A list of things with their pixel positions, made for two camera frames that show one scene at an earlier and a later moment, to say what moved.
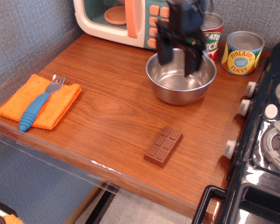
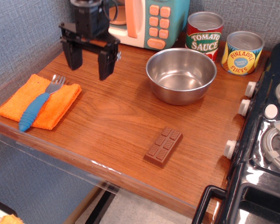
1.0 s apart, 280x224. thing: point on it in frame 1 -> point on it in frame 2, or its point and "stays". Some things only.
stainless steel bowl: [170, 85] stays
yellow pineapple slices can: [242, 52] stays
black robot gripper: [184, 27] -> [91, 28]
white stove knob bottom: [229, 148] stays
